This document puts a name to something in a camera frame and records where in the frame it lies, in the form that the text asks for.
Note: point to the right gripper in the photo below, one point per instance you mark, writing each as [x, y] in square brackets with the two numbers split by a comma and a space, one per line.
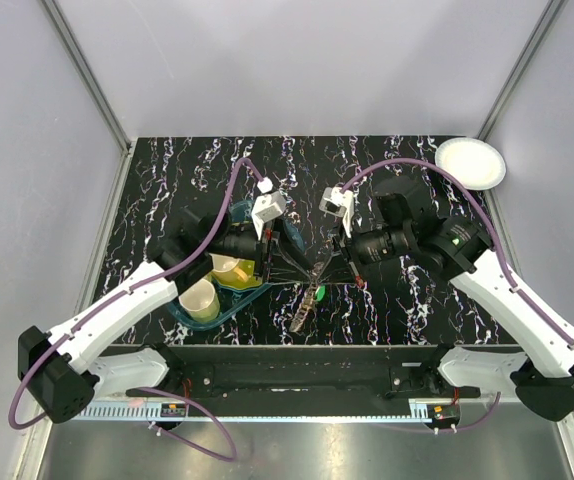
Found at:
[349, 250]

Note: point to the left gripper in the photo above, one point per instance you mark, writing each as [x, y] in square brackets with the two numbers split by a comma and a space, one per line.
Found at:
[271, 246]

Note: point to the green key tag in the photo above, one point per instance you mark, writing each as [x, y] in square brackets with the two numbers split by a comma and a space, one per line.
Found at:
[320, 293]

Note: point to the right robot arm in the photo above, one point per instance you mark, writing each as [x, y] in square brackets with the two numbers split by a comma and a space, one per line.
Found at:
[458, 251]

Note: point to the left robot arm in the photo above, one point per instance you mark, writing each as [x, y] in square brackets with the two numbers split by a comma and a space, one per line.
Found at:
[63, 369]

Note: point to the yellow-green dotted plate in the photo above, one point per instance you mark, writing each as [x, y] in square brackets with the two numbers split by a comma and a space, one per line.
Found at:
[237, 280]

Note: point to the teal plastic tray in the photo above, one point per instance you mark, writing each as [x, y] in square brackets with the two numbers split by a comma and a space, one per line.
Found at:
[232, 299]

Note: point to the pale yellow cup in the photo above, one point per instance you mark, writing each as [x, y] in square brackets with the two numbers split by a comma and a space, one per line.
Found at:
[200, 301]

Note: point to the white paper plate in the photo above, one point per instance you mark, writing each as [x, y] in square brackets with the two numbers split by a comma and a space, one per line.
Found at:
[475, 164]

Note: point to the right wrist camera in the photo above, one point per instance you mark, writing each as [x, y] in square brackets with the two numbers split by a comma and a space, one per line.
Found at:
[339, 203]

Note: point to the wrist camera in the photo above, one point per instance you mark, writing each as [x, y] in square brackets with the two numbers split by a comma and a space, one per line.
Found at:
[339, 203]
[269, 205]

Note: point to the yellow mug with handle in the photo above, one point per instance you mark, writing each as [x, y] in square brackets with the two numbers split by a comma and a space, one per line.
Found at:
[223, 263]

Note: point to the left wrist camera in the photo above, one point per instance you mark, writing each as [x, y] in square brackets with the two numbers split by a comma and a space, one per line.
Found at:
[269, 205]

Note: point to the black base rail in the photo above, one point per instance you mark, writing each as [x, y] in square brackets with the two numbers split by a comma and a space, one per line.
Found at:
[308, 381]

